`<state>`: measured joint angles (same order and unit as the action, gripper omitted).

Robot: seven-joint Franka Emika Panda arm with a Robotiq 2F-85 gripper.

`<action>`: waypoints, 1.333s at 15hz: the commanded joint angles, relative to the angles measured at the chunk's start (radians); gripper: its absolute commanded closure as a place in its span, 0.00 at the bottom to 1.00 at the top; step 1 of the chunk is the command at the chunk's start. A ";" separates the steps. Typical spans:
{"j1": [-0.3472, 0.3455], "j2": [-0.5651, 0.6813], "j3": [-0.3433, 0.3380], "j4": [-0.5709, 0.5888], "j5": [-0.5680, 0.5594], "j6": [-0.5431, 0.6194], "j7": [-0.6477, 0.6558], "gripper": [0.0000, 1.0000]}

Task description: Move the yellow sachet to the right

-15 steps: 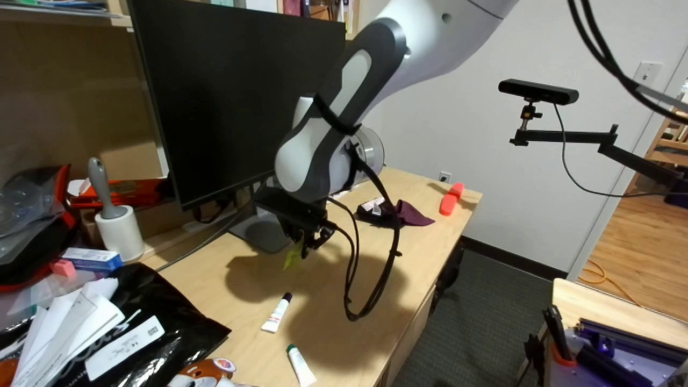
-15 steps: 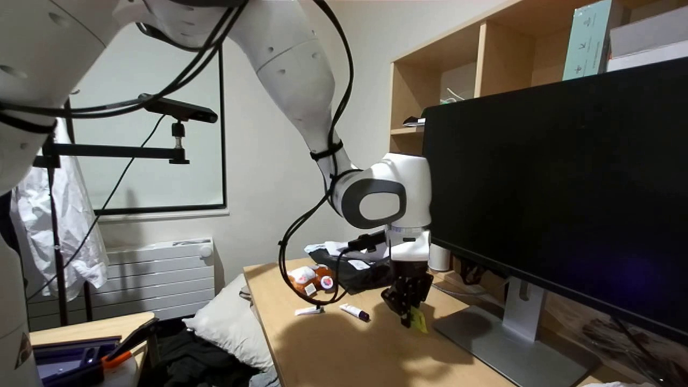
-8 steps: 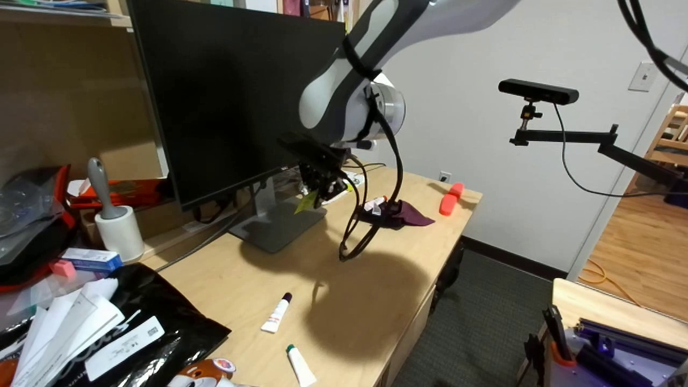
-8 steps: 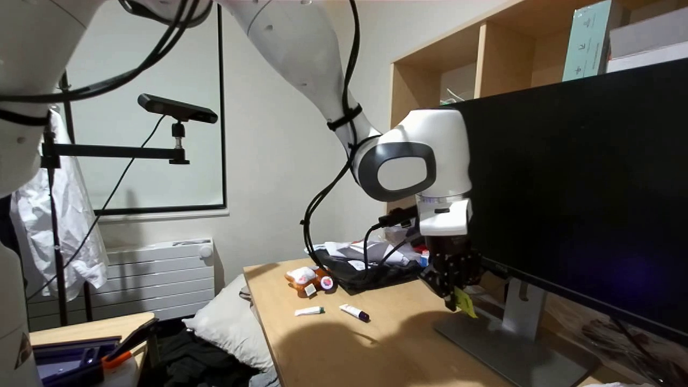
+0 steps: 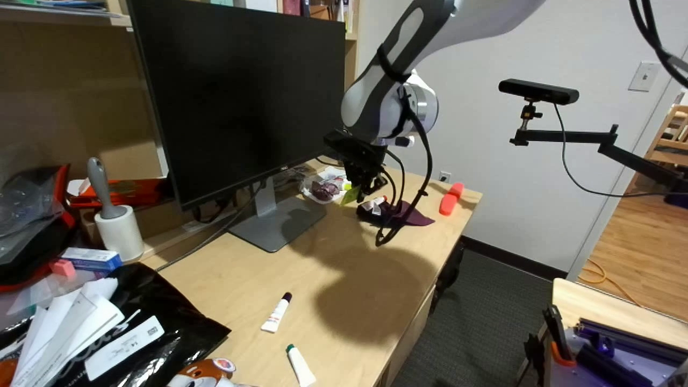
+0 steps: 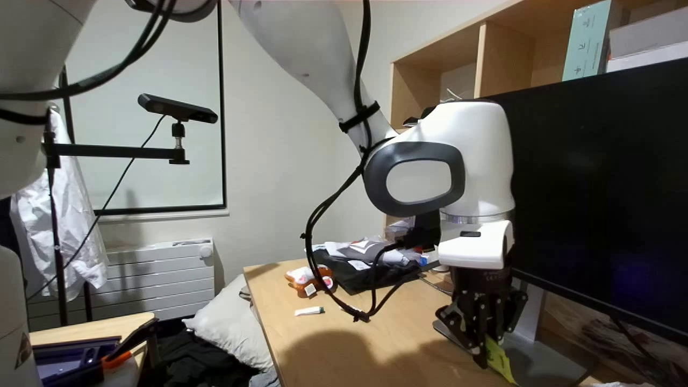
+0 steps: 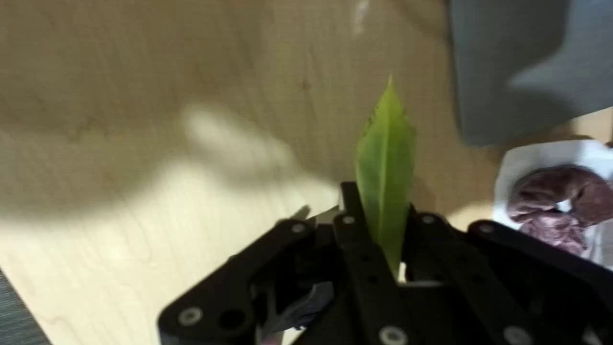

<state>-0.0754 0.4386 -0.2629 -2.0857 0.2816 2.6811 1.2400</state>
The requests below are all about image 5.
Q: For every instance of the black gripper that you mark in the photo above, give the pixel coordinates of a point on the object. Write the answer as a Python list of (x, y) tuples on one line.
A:
[(362, 164)]

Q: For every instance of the yellow-green sachet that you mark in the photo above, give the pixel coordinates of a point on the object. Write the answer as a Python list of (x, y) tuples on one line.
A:
[(348, 195)]

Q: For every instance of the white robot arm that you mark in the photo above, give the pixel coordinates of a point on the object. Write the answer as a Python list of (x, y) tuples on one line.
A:
[(390, 100)]

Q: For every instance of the clear bag with dark contents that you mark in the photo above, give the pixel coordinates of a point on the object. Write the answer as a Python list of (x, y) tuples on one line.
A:
[(323, 187)]

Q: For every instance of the purple cloth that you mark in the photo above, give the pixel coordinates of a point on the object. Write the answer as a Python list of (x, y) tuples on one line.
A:
[(379, 211)]

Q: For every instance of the orange-red plastic object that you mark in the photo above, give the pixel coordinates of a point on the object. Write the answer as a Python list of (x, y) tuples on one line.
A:
[(449, 198)]

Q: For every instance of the black computer monitor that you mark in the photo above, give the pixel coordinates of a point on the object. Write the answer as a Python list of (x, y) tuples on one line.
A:
[(241, 96)]

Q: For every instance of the white tube dark cap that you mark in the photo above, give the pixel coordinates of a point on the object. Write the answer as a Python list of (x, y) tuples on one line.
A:
[(276, 317)]

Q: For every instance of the white tube green cap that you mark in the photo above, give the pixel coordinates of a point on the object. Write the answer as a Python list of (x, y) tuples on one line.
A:
[(302, 370)]

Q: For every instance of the round red white sticker packet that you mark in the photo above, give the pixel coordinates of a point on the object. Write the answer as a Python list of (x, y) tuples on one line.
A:
[(223, 365)]

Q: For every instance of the white lint roller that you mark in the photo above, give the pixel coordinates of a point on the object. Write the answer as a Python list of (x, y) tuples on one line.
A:
[(116, 223)]

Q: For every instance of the black plastic bag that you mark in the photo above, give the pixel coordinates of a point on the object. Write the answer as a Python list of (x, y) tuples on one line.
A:
[(161, 333)]

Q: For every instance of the purple tool tray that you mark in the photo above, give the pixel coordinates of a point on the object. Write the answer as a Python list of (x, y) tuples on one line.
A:
[(625, 359)]

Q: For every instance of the wooden shelf unit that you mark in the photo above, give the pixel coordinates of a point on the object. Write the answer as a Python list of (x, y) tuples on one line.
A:
[(72, 89)]

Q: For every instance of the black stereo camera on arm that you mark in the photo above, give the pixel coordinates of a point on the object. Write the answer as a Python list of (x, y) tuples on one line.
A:
[(531, 90)]

